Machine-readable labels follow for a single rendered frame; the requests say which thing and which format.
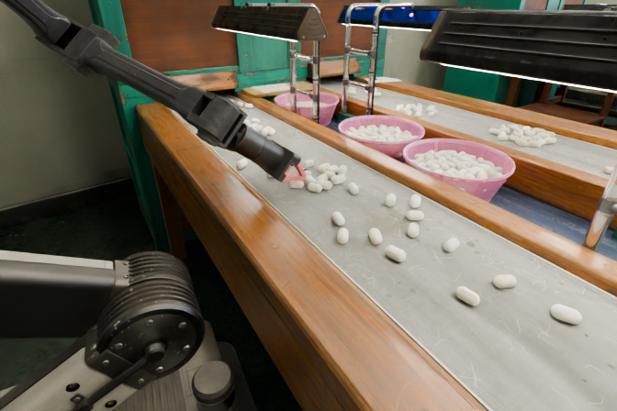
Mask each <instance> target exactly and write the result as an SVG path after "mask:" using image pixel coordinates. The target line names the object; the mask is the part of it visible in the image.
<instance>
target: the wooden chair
mask: <svg viewBox="0 0 617 411"><path fill-rule="evenodd" d="M552 86H553V83H551V82H546V84H545V87H544V91H543V94H542V97H541V100H540V103H534V104H530V105H527V106H520V107H516V108H520V109H523V110H528V111H532V112H536V113H540V114H544V115H548V116H552V117H560V118H563V119H568V120H572V121H576V122H580V123H584V124H588V125H592V126H596V127H601V128H603V125H604V123H605V120H606V117H607V115H608V113H609V111H610V108H611V104H612V102H613V99H614V97H615V95H616V93H615V92H608V93H607V95H606V98H605V100H604V103H603V105H602V108H601V110H600V113H599V114H598V113H593V112H589V111H585V110H580V109H576V108H571V107H566V106H559V105H554V104H549V103H547V101H548V98H549V95H550V92H551V89H552Z"/></svg>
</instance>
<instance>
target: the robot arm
mask: <svg viewBox="0 0 617 411"><path fill-rule="evenodd" d="M0 1H1V2H2V3H3V4H5V5H6V6H7V7H9V8H10V9H11V10H13V11H14V12H15V13H16V14H17V15H19V16H20V17H21V18H22V19H23V20H24V21H25V22H26V23H27V24H28V25H29V26H30V27H31V29H32V30H33V32H34V33H35V34H37V36H36V37H35V39H37V40H38V41H39V42H41V43H42V44H43V45H45V46H46V47H48V48H50V49H51V50H53V51H55V52H57V53H58V54H60V55H61V56H63V58H64V59H63V60H62V61H61V63H62V64H63V65H64V66H66V67H67V68H69V69H70V70H71V71H73V72H75V73H77V74H79V75H81V76H82V77H84V78H85V79H87V80H88V81H90V82H91V81H92V79H93V78H94V77H95V75H96V74H97V73H98V74H104V75H107V76H110V77H112V78H115V79H117V80H119V81H120V82H122V83H124V84H126V85H128V86H129V87H131V88H133V89H135V90H137V91H139V92H141V93H142V94H145V95H147V96H148V97H150V98H152V99H153V100H155V101H157V102H159V103H161V104H163V105H164V106H167V107H169V108H171V109H173V110H174V111H175V112H177V113H178V114H179V115H180V116H181V117H182V118H183V119H184V120H185V121H186V122H188V123H189V124H191V125H192V126H194V127H195V128H196V129H198V131H197V133H196V135H197V136H198V137H199V138H201V139H202V140H204V141H205V142H206V143H207V144H209V145H211V146H214V147H219V148H222V149H226V150H230V151H234V152H237V153H239V154H240V155H241V156H243V157H245V158H246V159H248V160H251V161H252V162H254V163H256V164H257V165H258V166H259V167H260V168H262V169H263V170H264V171H265V172H267V173H268V174H270V175H271V176H272V177H274V178H275V179H276V180H277V181H279V182H280V183H281V182H285V181H303V180H304V179H305V178H306V176H307V175H306V174H305V172H304V170H303V168H302V165H301V163H300V161H301V157H299V156H298V155H296V153H294V152H293V151H291V150H289V149H287V148H286V147H283V146H281V145H280V144H278V143H276V142H275V141H273V140H270V139H268V138H265V137H264V136H263V135H262V134H260V133H259V132H257V131H256V130H254V129H253V128H251V127H249V126H247V125H246V124H244V123H243V122H244V120H245V119H246V117H247V116H248V115H247V114H246V113H245V112H244V111H243V110H241V109H240V108H239V107H238V106H237V105H236V104H235V103H233V102H232V101H231V100H230V99H229V98H227V97H225V96H219V95H217V94H214V93H212V92H210V91H209V90H206V91H205V90H203V89H201V88H199V87H197V86H190V85H186V84H183V83H179V82H177V81H176V80H174V79H172V78H170V77H168V76H166V75H164V74H162V73H160V72H157V71H155V70H154V69H152V68H150V67H148V66H146V65H144V64H142V63H140V62H138V61H135V60H133V59H131V58H130V57H128V56H126V55H124V54H122V53H120V52H118V51H116V48H117V47H118V46H119V44H120V42H119V40H118V39H117V38H116V37H115V36H114V35H112V34H111V33H110V32H109V31H108V30H106V29H104V28H101V27H99V26H97V25H95V24H92V25H91V26H90V27H89V28H87V27H85V26H83V25H81V24H79V23H77V22H75V21H73V20H71V19H70V18H68V17H65V16H64V15H62V14H60V13H58V12H55V11H54V10H52V9H51V8H49V7H48V6H47V5H45V4H44V3H43V2H42V1H41V0H0ZM292 166H295V167H296V169H297V171H298V172H299V175H296V174H291V173H288V171H289V170H290V168H291V167H292Z"/></svg>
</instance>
